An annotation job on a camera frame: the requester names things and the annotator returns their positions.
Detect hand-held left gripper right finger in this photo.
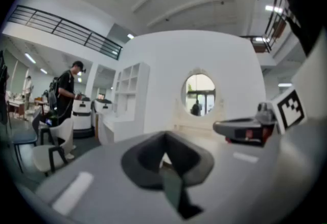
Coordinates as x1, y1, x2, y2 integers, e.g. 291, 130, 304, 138
165, 130, 279, 224

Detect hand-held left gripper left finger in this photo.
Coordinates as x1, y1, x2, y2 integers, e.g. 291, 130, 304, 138
35, 130, 184, 224

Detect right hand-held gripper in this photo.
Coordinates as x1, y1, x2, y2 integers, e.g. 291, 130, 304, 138
213, 87, 307, 147

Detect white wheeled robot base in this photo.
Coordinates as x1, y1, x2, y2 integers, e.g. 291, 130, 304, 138
93, 99, 113, 118
71, 97, 94, 139

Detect white low counter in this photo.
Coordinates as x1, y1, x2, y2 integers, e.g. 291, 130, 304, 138
98, 113, 144, 146

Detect oval white ornate framed mirror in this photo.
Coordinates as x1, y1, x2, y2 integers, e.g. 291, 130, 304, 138
180, 67, 217, 118

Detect white chair black legs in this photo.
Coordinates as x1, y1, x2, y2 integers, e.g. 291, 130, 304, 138
32, 141, 69, 177
40, 118, 75, 146

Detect blue chair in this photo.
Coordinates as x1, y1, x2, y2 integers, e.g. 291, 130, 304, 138
7, 107, 39, 173

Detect white cubby shelf unit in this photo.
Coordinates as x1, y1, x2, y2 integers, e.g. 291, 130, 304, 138
112, 62, 151, 122

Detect black balcony railing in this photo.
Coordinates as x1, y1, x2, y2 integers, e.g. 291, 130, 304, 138
7, 5, 124, 61
240, 0, 302, 54

